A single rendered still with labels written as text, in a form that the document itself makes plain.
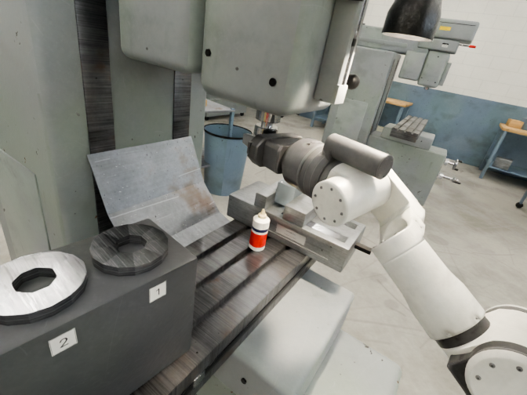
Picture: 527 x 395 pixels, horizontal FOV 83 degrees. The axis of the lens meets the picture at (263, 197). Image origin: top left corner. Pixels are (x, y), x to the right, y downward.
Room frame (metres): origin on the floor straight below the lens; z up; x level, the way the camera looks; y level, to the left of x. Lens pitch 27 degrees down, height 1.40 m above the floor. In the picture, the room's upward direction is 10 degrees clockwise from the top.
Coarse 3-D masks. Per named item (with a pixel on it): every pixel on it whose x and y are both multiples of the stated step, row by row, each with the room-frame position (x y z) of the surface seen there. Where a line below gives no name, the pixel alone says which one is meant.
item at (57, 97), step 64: (0, 0) 0.61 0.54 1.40; (64, 0) 0.61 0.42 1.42; (0, 64) 0.64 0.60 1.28; (64, 64) 0.60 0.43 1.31; (128, 64) 0.72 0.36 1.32; (0, 128) 0.69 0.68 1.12; (64, 128) 0.59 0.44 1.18; (128, 128) 0.71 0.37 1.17; (192, 128) 0.90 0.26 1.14; (0, 192) 0.74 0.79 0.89; (64, 192) 0.57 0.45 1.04
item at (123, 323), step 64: (64, 256) 0.25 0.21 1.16; (128, 256) 0.27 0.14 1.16; (192, 256) 0.30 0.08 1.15; (0, 320) 0.17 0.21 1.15; (64, 320) 0.18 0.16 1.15; (128, 320) 0.23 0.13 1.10; (192, 320) 0.30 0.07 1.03; (0, 384) 0.14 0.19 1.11; (64, 384) 0.17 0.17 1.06; (128, 384) 0.22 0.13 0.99
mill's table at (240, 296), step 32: (224, 256) 0.55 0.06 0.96; (256, 256) 0.57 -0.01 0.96; (288, 256) 0.59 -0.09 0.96; (224, 288) 0.45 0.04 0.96; (256, 288) 0.46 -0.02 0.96; (288, 288) 0.55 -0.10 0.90; (224, 320) 0.37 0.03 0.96; (256, 320) 0.43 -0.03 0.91; (192, 352) 0.30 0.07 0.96; (224, 352) 0.34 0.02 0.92; (160, 384) 0.25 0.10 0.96; (192, 384) 0.27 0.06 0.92
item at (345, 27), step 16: (336, 0) 0.51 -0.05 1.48; (368, 0) 0.52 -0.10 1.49; (336, 16) 0.51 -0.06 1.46; (352, 16) 0.50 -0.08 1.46; (336, 32) 0.51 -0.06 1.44; (352, 32) 0.50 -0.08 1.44; (336, 48) 0.50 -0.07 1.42; (352, 48) 0.51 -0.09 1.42; (336, 64) 0.50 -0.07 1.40; (320, 80) 0.51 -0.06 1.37; (336, 80) 0.50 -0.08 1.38; (320, 96) 0.51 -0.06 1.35; (336, 96) 0.49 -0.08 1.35
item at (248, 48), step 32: (224, 0) 0.51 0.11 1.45; (256, 0) 0.48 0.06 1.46; (288, 0) 0.46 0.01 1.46; (320, 0) 0.47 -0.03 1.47; (224, 32) 0.51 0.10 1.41; (256, 32) 0.48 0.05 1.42; (288, 32) 0.45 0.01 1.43; (320, 32) 0.49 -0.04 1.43; (224, 64) 0.50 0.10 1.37; (256, 64) 0.47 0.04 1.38; (288, 64) 0.45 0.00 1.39; (320, 64) 0.51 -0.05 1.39; (224, 96) 0.51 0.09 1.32; (256, 96) 0.47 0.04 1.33; (288, 96) 0.46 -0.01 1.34
